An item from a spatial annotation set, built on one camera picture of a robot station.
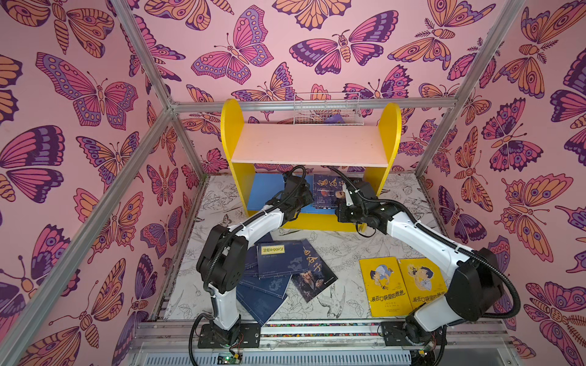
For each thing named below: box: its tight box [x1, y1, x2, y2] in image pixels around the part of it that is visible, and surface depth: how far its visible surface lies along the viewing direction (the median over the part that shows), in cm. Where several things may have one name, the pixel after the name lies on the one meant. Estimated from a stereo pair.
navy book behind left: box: [243, 243, 259, 277], surface depth 87 cm
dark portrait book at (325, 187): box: [312, 173, 345, 210], surface depth 92 cm
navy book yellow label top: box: [256, 240, 309, 280], surface depth 88 cm
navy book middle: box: [238, 273, 293, 299], surface depth 84 cm
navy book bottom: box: [236, 282, 289, 327], surface depth 81 cm
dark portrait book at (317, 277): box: [291, 238, 339, 303], surface depth 87 cm
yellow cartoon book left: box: [358, 256, 414, 318], surface depth 84 cm
